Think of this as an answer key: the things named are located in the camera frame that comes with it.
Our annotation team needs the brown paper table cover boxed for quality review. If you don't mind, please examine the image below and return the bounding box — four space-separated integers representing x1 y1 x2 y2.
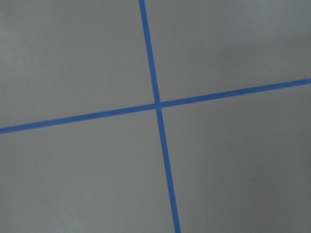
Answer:
0 0 311 233

